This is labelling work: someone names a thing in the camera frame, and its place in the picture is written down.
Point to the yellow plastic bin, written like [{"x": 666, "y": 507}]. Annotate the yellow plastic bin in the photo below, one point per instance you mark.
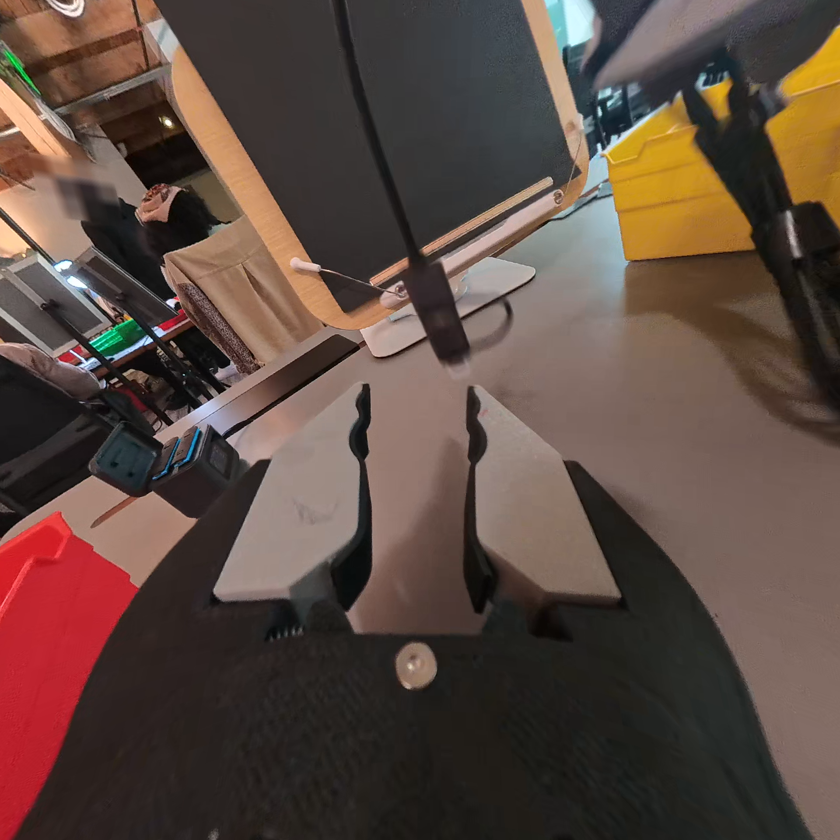
[{"x": 682, "y": 210}]

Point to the grey framed screen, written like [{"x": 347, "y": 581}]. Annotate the grey framed screen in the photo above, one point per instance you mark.
[
  {"x": 121, "y": 285},
  {"x": 39, "y": 302}
]

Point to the beige cloth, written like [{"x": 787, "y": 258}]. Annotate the beige cloth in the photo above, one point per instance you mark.
[{"x": 243, "y": 289}]

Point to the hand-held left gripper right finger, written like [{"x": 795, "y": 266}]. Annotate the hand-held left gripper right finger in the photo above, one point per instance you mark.
[{"x": 538, "y": 525}]

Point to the black office chair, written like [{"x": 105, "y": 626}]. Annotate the black office chair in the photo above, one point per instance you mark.
[{"x": 39, "y": 446}]

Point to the white-tipped metal stylus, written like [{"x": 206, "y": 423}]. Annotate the white-tipped metal stylus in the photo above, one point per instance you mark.
[{"x": 305, "y": 265}]

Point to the dark battery charger case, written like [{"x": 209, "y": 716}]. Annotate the dark battery charger case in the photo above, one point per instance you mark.
[{"x": 203, "y": 472}]

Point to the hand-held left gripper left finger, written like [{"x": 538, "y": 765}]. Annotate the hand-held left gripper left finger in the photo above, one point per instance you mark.
[{"x": 295, "y": 518}]

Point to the green box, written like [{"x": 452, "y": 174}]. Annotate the green box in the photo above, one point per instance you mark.
[{"x": 121, "y": 334}]

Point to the wood-framed black board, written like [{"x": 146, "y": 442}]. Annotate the wood-framed black board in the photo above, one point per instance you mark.
[{"x": 459, "y": 131}]

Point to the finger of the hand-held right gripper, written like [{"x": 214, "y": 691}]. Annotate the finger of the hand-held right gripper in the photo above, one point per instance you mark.
[{"x": 669, "y": 39}]

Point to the red plastic bin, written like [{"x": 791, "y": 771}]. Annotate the red plastic bin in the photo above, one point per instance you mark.
[{"x": 46, "y": 643}]

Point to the brown patterned cloth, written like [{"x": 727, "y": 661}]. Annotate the brown patterned cloth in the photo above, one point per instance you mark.
[{"x": 210, "y": 321}]

